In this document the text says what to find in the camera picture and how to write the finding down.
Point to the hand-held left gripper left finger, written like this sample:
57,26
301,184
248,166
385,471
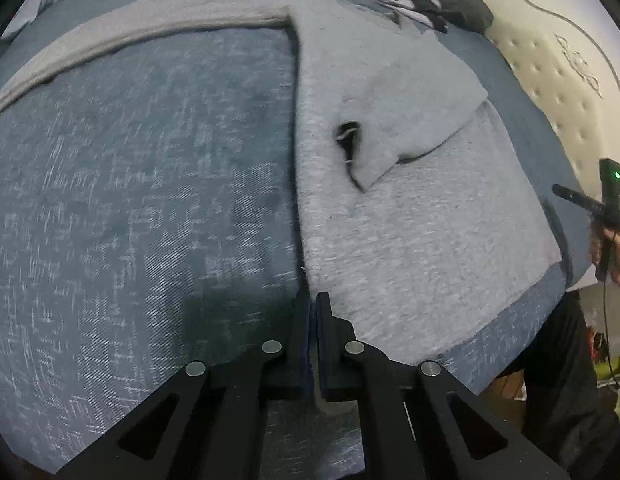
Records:
302,345

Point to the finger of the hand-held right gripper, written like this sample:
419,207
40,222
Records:
577,199

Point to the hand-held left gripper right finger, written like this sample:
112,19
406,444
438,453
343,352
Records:
322,345

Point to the cream tufted headboard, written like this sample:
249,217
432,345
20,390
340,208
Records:
550,60

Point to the colourful floor clutter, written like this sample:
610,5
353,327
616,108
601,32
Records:
615,370

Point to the person's black pants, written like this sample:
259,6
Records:
560,385

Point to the black garment with grey stripe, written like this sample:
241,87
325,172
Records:
430,10

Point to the light grey blanket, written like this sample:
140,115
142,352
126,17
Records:
35,5

